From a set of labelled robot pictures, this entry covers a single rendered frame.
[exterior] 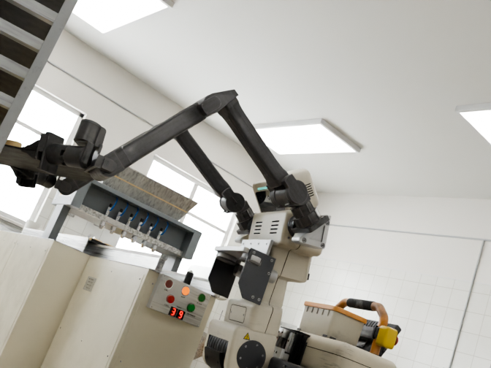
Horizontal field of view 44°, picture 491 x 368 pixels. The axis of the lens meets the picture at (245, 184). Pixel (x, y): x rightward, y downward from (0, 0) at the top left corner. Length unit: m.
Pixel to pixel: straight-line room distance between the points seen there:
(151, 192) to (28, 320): 0.86
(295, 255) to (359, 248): 5.33
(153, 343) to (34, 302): 0.75
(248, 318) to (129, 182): 1.35
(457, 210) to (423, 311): 1.14
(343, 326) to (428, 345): 4.34
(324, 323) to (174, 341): 0.63
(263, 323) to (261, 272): 0.17
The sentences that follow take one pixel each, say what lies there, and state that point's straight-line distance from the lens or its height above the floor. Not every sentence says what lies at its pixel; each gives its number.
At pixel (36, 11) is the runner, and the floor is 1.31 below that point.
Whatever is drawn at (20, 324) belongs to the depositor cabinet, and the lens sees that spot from 2.99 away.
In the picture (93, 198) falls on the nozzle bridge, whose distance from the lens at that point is 3.12.
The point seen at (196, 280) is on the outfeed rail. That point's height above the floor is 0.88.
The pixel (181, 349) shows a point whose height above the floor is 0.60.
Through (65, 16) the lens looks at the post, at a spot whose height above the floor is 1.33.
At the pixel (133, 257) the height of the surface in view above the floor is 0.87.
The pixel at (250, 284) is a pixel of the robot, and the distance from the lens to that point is 1.97.
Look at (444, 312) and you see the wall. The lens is 6.51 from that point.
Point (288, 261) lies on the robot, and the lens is 2.09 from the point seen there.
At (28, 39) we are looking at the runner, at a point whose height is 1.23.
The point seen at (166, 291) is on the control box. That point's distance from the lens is 2.40.
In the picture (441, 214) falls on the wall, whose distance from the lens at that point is 6.96.
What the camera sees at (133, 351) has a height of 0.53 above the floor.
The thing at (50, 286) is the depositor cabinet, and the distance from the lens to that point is 3.00.
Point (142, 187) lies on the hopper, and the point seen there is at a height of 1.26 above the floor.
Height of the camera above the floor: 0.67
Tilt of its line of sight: 15 degrees up
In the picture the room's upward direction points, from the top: 21 degrees clockwise
